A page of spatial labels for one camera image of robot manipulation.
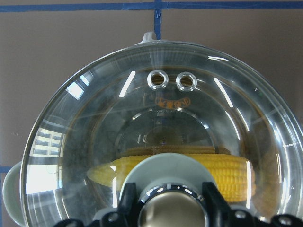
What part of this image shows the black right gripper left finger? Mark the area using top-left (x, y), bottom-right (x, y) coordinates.
top-left (53, 182), bottom-right (138, 227)

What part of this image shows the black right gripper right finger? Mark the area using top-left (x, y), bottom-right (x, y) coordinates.
top-left (202, 182), bottom-right (303, 227)

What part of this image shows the yellow corn cob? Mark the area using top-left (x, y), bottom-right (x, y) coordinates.
top-left (87, 145), bottom-right (256, 202)

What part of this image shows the glass pot lid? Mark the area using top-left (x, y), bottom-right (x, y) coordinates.
top-left (20, 42), bottom-right (303, 227)

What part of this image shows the mint green cooking pot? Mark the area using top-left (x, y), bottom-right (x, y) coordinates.
top-left (2, 32), bottom-right (303, 227)

